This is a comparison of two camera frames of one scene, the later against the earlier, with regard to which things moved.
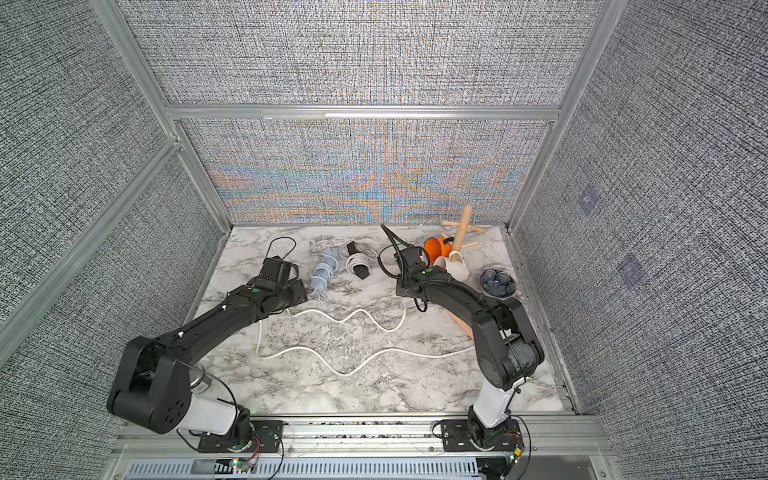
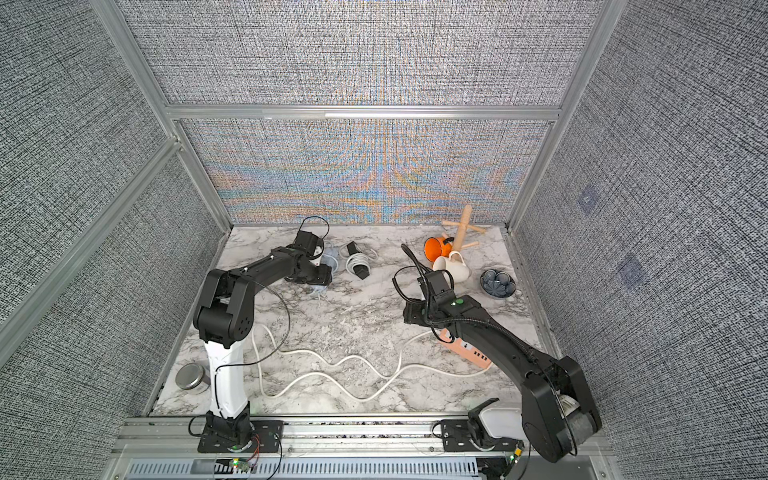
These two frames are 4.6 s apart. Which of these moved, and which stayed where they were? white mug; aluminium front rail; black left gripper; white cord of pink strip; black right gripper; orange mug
Moved: white cord of pink strip; black right gripper; black left gripper
Stayed: white mug; orange mug; aluminium front rail
